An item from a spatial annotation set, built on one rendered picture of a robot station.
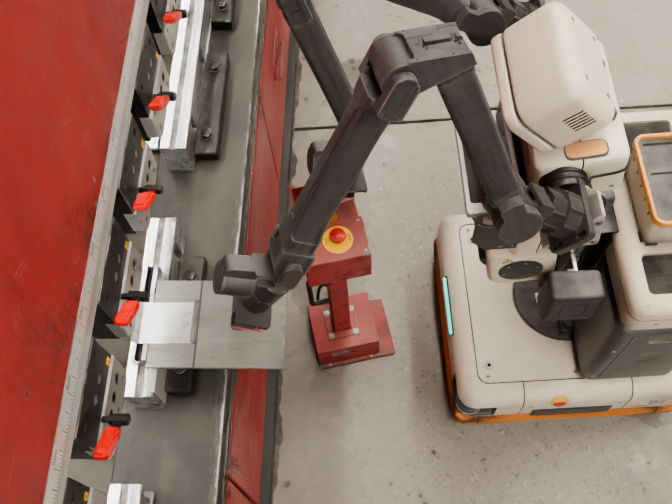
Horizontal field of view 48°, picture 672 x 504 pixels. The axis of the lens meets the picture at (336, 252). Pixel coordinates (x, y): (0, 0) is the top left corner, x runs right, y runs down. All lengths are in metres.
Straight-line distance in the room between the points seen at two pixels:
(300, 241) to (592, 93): 0.53
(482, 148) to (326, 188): 0.24
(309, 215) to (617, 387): 1.33
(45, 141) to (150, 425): 0.75
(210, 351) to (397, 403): 1.08
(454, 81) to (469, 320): 1.29
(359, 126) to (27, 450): 0.59
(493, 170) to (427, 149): 1.66
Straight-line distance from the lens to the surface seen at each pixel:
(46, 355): 1.04
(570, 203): 1.35
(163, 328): 1.52
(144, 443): 1.60
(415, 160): 2.83
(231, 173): 1.80
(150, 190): 1.34
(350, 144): 1.09
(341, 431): 2.44
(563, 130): 1.37
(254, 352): 1.47
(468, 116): 1.12
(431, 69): 1.03
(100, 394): 1.22
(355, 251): 1.78
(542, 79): 1.33
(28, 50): 1.01
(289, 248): 1.21
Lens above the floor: 2.38
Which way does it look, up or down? 64 degrees down
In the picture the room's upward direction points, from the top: 6 degrees counter-clockwise
